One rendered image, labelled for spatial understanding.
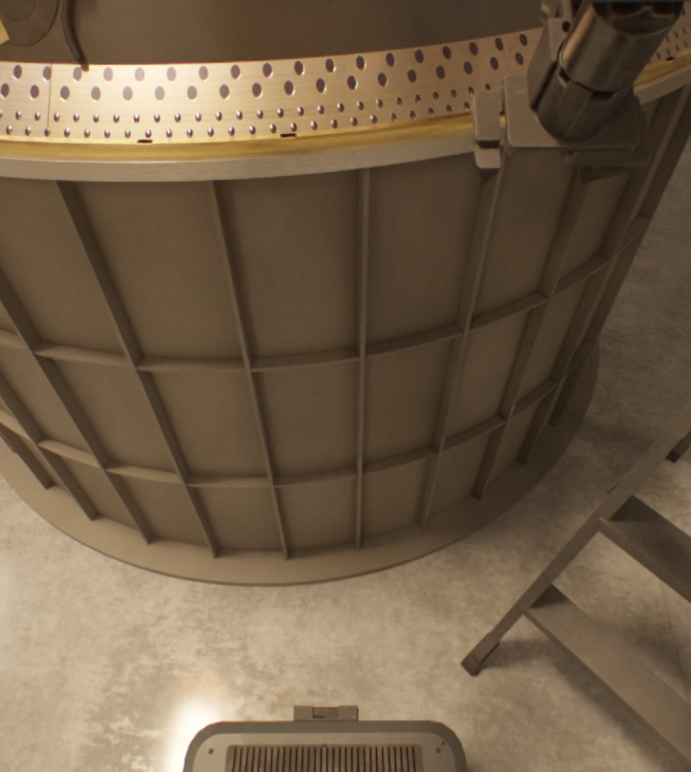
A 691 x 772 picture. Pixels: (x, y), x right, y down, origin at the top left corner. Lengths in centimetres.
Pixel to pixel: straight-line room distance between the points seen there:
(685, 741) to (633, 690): 11
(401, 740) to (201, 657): 57
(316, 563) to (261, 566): 15
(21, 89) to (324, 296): 46
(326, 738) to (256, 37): 113
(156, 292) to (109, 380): 27
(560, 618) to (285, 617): 67
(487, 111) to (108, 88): 45
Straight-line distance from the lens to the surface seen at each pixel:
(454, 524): 166
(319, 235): 83
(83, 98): 80
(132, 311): 96
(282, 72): 76
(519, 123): 51
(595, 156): 52
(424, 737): 125
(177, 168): 73
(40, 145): 80
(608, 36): 44
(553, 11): 53
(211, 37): 77
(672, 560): 109
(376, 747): 124
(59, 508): 186
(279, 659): 155
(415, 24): 80
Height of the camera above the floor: 148
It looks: 49 degrees down
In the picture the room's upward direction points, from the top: 1 degrees counter-clockwise
